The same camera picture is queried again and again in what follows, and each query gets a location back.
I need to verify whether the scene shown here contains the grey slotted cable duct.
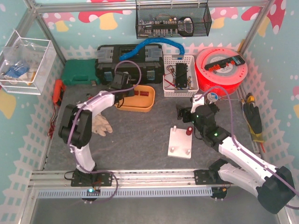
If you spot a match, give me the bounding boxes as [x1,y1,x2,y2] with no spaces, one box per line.
[37,187,213,199]

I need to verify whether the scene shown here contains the blue corrugated hose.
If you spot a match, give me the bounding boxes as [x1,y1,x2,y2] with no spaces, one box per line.
[119,38,185,62]

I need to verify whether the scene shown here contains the orange plastic tray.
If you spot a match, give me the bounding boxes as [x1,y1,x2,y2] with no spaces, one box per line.
[115,85,156,112]

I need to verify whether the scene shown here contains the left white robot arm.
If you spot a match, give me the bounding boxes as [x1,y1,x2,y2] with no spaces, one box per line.
[58,85,137,174]

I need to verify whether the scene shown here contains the clear acrylic wall box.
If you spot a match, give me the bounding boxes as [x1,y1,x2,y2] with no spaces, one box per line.
[0,30,57,95]

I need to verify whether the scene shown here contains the black wire mesh basket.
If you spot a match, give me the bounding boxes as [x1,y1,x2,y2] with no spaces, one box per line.
[135,0,212,39]

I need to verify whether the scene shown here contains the solder wire spool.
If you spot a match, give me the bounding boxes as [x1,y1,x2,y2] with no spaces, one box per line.
[206,92,219,104]

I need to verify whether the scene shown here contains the black terminal strip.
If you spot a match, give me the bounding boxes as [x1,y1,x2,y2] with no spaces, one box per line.
[204,55,245,72]

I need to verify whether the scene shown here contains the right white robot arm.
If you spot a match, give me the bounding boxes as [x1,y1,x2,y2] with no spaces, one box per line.
[177,94,299,214]

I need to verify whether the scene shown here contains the green plastic case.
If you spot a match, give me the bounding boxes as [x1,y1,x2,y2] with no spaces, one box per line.
[61,59,100,85]

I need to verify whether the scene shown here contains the red filament spool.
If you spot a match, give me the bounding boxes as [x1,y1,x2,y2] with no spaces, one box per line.
[195,47,248,96]

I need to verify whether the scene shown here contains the black toolbox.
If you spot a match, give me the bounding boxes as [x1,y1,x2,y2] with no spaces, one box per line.
[95,43,164,85]

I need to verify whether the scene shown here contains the blue white glove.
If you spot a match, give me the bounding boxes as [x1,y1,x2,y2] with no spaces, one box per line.
[4,61,29,81]

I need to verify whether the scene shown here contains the aluminium rail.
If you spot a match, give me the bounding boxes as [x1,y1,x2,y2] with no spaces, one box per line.
[30,167,278,189]

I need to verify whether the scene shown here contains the orange multimeter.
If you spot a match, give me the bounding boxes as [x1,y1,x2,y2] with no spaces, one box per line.
[52,79,66,107]

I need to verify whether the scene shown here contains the white perforated basket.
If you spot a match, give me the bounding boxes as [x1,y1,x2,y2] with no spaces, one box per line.
[163,55,199,98]

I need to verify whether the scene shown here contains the yellow handled screwdriver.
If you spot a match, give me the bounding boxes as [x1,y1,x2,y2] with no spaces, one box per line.
[219,92,256,105]

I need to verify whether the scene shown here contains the black module in basket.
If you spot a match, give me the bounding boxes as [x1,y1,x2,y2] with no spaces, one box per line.
[175,63,187,88]

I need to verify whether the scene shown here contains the white work glove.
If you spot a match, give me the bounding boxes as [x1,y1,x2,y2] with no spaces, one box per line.
[92,113,113,137]

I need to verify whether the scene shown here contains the black yellow work glove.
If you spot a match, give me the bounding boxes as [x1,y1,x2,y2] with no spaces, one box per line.
[243,103,264,143]

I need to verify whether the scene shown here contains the white peg base plate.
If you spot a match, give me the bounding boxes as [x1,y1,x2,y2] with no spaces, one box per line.
[168,126,192,159]

